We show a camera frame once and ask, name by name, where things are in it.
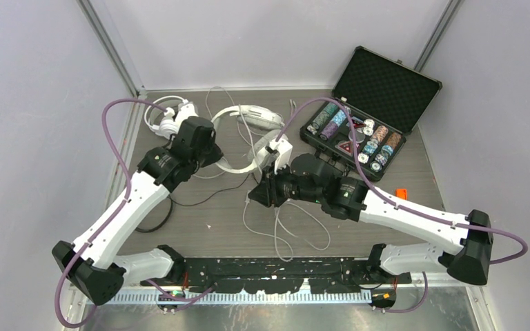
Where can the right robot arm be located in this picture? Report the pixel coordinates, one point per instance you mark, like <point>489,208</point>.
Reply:
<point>457,244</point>

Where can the orange curved plastic piece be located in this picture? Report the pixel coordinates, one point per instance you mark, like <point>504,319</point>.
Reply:
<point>401,193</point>

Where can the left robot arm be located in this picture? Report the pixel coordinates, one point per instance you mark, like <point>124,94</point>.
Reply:
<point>92,262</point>

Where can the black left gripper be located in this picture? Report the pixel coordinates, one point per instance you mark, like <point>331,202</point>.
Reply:
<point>214,154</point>

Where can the small white headphones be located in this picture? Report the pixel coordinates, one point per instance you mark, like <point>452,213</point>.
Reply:
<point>166,122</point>

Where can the black headphones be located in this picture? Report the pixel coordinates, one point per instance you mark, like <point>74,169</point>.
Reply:
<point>158,218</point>

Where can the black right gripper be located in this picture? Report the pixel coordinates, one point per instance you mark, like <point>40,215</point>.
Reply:
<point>266,192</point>

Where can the black poker chip case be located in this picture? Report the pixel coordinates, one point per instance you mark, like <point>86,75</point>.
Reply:
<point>376,104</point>

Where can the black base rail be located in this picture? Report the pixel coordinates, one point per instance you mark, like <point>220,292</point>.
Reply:
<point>323,275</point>

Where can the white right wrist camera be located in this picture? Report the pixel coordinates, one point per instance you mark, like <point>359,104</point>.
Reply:
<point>282,150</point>

